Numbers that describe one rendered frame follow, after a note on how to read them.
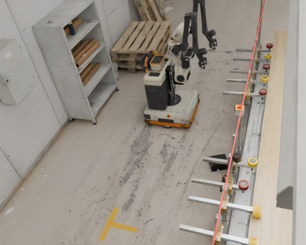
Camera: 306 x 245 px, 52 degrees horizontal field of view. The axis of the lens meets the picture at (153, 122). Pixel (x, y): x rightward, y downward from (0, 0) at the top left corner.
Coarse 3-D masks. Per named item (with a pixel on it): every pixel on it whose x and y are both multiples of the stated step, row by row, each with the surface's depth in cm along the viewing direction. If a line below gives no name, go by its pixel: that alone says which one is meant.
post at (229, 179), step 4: (228, 156) 235; (232, 156) 235; (228, 160) 238; (228, 164) 240; (232, 164) 241; (232, 168) 244; (232, 172) 248; (228, 176) 250; (232, 176) 252; (228, 180) 253
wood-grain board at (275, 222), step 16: (272, 48) 392; (272, 64) 366; (272, 80) 342; (272, 96) 322; (272, 112) 304; (272, 128) 287; (272, 144) 273; (272, 160) 260; (256, 176) 250; (272, 176) 248; (256, 192) 239; (272, 192) 237; (272, 208) 227; (256, 224) 219; (272, 224) 218; (288, 224) 216; (272, 240) 209; (288, 240) 208
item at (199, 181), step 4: (192, 180) 262; (196, 180) 261; (200, 180) 260; (204, 180) 259; (208, 180) 259; (204, 184) 260; (208, 184) 258; (212, 184) 257; (216, 184) 255; (220, 184) 254; (224, 184) 254; (232, 188) 252; (236, 188) 250
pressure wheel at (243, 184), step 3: (240, 180) 249; (243, 180) 248; (240, 183) 247; (243, 183) 246; (246, 183) 246; (240, 186) 244; (243, 186) 244; (246, 186) 244; (240, 189) 246; (243, 189) 244; (246, 189) 244; (243, 192) 252
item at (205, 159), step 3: (204, 159) 278; (207, 159) 276; (210, 159) 276; (213, 159) 275; (216, 159) 275; (219, 159) 274; (222, 159) 274; (213, 162) 276; (216, 162) 275; (219, 162) 274; (222, 162) 273; (225, 162) 271; (240, 162) 268; (243, 162) 268; (237, 165) 269; (240, 165) 268; (243, 165) 267; (246, 165) 265; (252, 168) 265
